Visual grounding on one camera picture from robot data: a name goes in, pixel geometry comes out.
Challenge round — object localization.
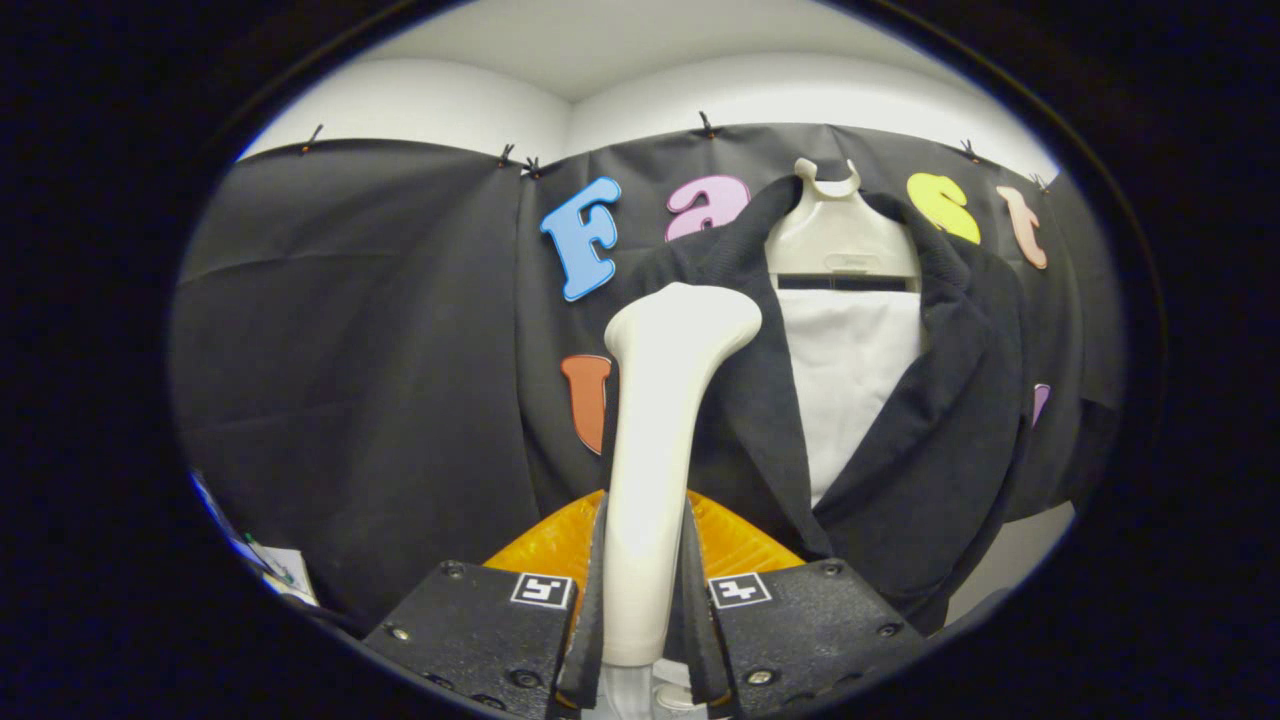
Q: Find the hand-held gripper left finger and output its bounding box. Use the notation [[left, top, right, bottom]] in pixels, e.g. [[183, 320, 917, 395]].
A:
[[360, 488, 609, 720]]

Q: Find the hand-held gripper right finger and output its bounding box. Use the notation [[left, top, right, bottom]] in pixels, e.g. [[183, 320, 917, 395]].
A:
[[683, 488, 926, 720]]

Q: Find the black suit jacket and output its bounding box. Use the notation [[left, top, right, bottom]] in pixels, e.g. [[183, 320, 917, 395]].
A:
[[610, 175, 1036, 636]]

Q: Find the white shirt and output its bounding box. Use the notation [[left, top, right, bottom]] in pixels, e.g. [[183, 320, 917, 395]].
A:
[[778, 288, 923, 506]]

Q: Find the black backdrop cloth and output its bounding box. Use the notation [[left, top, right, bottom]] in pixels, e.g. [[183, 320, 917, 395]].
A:
[[168, 122, 1129, 636]]

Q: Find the white plastic hanger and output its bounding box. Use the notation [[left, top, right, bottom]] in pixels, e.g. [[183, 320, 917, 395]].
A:
[[765, 157, 921, 293]]

